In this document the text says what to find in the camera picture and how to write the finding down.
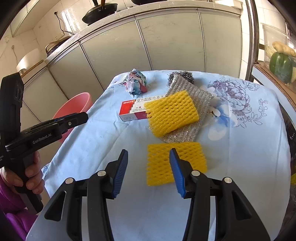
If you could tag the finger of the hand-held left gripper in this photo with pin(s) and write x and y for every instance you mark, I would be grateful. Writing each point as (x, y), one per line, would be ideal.
(74, 120)

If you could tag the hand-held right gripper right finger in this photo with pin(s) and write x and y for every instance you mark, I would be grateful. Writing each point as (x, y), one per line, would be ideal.
(178, 173)

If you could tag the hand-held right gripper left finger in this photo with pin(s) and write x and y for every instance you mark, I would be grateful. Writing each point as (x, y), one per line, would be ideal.
(120, 176)

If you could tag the pink plastic bucket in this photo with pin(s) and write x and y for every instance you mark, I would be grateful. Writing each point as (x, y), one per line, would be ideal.
(74, 104)

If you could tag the yellow foam net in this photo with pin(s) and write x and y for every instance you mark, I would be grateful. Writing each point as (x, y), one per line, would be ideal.
(172, 111)
(161, 162)

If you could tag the steel wool scrubber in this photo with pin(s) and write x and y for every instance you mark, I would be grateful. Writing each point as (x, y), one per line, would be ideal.
(182, 77)

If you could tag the person's left hand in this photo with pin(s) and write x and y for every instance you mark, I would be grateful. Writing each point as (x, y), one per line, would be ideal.
(33, 173)

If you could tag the light blue floral tablecloth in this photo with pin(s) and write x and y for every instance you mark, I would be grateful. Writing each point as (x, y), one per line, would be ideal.
(231, 150)

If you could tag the white and red medicine box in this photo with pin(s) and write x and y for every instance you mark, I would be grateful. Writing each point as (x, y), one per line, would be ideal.
(131, 111)

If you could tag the crumpled printed wrapper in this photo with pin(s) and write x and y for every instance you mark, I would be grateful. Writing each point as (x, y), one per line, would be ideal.
(136, 82)

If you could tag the silver scouring cloth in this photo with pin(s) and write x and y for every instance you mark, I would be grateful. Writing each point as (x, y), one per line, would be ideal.
(201, 97)

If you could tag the yellow object under shelf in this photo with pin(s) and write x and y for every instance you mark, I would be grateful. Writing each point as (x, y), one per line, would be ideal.
(293, 178)

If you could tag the grey kitchen counter cabinet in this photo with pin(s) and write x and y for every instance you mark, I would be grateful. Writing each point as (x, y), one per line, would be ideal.
(161, 39)

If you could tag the cardboard sheet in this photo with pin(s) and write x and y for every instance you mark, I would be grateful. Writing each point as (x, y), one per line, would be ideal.
(277, 88)

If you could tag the green bell pepper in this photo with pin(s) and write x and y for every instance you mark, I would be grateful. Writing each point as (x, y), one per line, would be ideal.
(281, 67)

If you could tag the clear plastic container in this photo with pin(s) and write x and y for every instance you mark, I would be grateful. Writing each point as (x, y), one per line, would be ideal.
(268, 46)

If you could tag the metal shelf rack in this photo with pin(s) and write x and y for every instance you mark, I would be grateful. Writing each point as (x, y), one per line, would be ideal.
(253, 34)

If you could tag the ginger root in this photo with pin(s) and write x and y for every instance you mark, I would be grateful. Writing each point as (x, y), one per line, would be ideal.
(283, 48)

